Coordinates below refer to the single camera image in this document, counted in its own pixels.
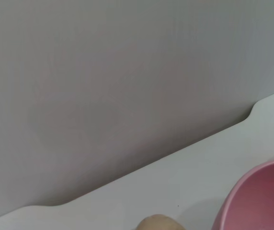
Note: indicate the pink plastic bowl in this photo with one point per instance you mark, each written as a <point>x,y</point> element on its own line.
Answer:
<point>259,198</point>

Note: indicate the beige round bun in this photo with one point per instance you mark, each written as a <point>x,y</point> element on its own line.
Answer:
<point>159,222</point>

